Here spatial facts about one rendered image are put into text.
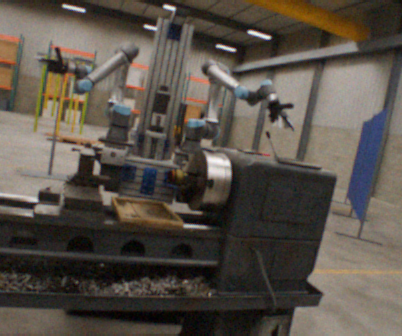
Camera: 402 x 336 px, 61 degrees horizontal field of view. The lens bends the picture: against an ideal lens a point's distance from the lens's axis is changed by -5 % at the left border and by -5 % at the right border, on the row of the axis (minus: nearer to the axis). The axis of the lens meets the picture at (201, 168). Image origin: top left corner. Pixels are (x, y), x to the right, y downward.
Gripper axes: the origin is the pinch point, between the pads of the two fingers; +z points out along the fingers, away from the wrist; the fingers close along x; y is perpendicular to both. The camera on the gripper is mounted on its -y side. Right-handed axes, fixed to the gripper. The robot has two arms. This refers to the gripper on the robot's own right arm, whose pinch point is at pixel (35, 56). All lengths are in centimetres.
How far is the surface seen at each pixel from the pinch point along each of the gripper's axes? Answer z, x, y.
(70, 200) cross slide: -13, -100, 49
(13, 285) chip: 6, -99, 91
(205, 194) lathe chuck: -73, -107, 40
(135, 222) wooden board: -41, -105, 56
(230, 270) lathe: -91, -120, 74
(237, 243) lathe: -91, -119, 60
